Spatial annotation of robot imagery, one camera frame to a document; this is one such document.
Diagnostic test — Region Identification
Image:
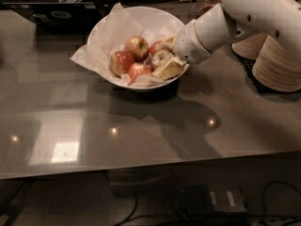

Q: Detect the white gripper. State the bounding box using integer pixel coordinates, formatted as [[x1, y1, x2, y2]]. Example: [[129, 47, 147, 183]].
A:
[[152, 20, 212, 80]]

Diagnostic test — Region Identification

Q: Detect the stickered red-green apple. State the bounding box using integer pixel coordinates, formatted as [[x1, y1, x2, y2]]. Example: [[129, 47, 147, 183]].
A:
[[150, 49, 172, 71]]

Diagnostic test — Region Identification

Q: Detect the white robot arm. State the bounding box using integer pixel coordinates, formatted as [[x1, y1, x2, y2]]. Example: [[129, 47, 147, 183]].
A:
[[160, 0, 301, 65]]

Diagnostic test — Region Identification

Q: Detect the red apple back right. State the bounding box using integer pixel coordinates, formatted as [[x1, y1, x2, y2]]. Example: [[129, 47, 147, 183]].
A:
[[149, 40, 161, 57]]

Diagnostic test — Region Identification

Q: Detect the red apple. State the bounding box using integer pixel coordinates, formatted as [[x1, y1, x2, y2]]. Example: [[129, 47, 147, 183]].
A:
[[149, 40, 161, 57], [109, 51, 135, 76], [128, 63, 151, 83]]

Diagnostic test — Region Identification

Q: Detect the apple back centre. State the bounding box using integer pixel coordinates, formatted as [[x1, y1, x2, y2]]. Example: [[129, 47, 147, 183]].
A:
[[125, 36, 150, 61]]

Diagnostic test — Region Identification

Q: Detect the red apple front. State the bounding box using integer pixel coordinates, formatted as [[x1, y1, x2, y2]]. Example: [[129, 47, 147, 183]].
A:
[[128, 63, 151, 83]]

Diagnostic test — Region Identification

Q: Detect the red apple left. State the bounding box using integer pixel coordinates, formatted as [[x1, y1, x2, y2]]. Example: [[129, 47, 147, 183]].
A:
[[109, 51, 135, 76]]

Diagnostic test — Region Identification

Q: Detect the white bowl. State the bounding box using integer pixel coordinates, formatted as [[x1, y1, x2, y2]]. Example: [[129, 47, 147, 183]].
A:
[[87, 6, 191, 91]]

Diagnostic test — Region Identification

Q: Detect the white paper liner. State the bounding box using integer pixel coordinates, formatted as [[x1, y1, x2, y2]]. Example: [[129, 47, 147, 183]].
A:
[[69, 2, 186, 89]]

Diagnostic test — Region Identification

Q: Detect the rear paper plate stack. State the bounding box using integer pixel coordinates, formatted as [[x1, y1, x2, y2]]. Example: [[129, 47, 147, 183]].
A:
[[231, 33, 268, 60]]

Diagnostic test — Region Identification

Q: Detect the paper plate stack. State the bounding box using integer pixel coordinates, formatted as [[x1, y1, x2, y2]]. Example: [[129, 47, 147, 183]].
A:
[[231, 33, 268, 60], [252, 36, 301, 92]]

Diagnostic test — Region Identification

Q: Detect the front paper plate stack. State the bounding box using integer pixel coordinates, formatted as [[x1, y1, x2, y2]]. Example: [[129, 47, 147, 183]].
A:
[[252, 36, 301, 92]]

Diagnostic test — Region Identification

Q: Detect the black laptop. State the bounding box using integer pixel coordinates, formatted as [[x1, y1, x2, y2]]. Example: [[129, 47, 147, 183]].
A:
[[4, 2, 103, 28]]

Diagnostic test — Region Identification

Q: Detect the black mat under plates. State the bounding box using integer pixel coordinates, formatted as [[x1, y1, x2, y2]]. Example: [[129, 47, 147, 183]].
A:
[[233, 52, 301, 103]]

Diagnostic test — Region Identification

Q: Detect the black box under table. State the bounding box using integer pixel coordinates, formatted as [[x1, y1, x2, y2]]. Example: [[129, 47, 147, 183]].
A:
[[184, 185, 248, 215]]

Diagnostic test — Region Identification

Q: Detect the black cable on floor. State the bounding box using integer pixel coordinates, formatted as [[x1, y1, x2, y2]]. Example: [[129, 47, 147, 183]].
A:
[[106, 172, 301, 226]]

